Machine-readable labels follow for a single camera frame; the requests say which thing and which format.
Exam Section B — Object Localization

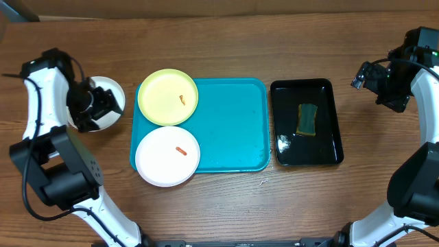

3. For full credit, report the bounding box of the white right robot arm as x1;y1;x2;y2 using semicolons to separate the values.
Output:
322;27;438;247

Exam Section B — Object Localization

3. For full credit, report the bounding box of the pinkish white round plate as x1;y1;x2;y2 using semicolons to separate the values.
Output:
135;126;201;187

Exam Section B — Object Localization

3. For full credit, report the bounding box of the black rectangular tray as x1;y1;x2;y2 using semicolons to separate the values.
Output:
270;78;344;166

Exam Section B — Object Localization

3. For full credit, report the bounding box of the teal plastic tray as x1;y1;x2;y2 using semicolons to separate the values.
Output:
129;78;271;174

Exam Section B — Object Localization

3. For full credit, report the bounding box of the red sauce smear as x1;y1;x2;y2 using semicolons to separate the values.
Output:
176;147;187;156

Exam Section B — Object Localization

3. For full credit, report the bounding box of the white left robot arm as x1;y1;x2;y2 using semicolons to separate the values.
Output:
9;48;155;246

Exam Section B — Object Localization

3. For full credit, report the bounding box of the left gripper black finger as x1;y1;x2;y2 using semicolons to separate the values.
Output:
104;89;123;115
77;117;99;132

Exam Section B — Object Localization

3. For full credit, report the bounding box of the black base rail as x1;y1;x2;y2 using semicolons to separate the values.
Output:
152;237;335;247

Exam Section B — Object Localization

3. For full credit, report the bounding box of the yellow-green round plate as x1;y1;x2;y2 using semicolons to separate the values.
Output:
137;69;198;126

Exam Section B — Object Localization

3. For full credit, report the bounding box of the green and yellow sponge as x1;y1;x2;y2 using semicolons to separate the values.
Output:
296;104;318;137

